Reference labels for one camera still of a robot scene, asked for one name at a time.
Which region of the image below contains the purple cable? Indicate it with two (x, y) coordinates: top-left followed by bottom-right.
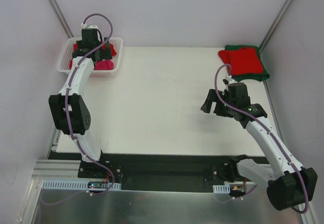
(40, 13), (116, 206)
(214, 64), (311, 214)

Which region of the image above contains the folded red t shirt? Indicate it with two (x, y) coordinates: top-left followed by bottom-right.
(218, 47), (263, 76)

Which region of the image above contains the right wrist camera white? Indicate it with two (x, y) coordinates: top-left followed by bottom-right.
(223, 74), (236, 85)

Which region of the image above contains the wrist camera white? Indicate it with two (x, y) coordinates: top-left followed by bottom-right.
(81, 23), (98, 29)
(223, 74), (236, 85)

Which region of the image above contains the pink t shirt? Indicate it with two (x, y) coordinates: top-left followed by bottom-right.
(94, 60), (114, 70)

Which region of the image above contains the right grey cable duct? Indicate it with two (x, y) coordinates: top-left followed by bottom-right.
(213, 184), (231, 194)

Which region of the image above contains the left grey cable duct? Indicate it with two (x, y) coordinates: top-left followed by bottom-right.
(43, 180), (122, 191)

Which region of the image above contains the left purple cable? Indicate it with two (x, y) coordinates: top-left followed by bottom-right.
(40, 13), (116, 206)

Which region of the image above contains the red crumpled t shirt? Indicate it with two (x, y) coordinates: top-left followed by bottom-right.
(69, 44), (117, 69)

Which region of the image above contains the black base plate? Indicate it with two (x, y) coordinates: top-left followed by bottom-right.
(48, 152), (269, 192)

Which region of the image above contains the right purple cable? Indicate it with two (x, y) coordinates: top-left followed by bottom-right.
(214, 64), (311, 214)

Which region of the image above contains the grey cable duct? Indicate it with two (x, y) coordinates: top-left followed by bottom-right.
(213, 184), (231, 194)
(43, 180), (122, 191)

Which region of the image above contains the folded green t shirt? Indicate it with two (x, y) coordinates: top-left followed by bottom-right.
(225, 45), (270, 82)

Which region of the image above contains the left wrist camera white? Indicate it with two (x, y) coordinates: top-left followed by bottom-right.
(81, 23), (98, 29)

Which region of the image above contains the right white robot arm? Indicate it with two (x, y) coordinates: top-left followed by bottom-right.
(200, 83), (318, 213)

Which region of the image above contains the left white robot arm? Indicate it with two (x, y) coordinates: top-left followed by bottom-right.
(49, 24), (110, 178)

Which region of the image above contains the white plastic basket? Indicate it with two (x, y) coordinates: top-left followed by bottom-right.
(57, 37), (123, 78)

